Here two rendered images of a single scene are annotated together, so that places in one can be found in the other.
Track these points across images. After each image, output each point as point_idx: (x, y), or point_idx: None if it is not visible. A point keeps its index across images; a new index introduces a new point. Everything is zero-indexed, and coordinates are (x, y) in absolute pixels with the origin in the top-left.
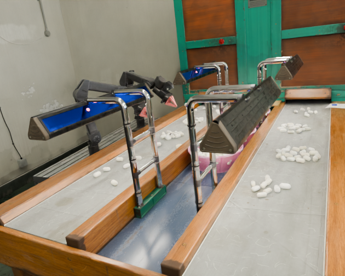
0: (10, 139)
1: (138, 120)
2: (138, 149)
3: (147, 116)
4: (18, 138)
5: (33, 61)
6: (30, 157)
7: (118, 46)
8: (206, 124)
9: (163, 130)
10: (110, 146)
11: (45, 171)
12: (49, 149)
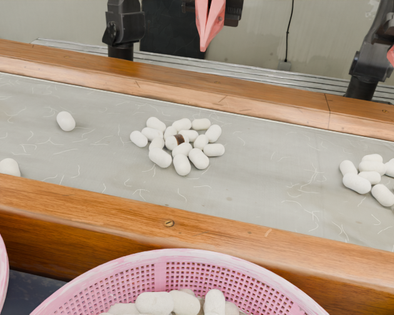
0: (287, 24)
1: (352, 78)
2: (57, 97)
3: None
4: (301, 29)
5: None
6: (302, 69)
7: None
8: (393, 242)
9: (260, 124)
10: (69, 53)
11: (57, 42)
12: (342, 75)
